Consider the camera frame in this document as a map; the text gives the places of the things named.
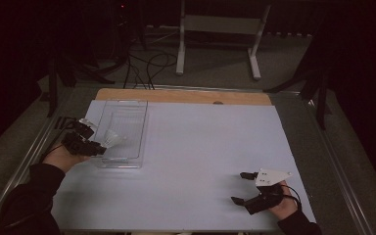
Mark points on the black tripod stand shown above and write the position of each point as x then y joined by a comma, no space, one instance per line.
54,88
321,98

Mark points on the white shuttlecock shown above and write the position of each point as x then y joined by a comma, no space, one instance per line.
112,138

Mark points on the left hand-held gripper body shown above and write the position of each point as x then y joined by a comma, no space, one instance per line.
76,145

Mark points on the clear plastic container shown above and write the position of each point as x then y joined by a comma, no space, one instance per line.
129,130

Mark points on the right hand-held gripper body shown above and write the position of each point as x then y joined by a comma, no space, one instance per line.
267,196

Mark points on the white table mat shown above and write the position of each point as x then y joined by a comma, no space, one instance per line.
192,163

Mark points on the person's right hand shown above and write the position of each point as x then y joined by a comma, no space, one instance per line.
287,207

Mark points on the person's left hand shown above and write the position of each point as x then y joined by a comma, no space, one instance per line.
60,158

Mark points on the white metal stand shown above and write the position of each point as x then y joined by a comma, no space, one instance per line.
181,49

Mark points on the metal table frame rail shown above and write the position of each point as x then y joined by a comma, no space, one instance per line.
23,169
339,163

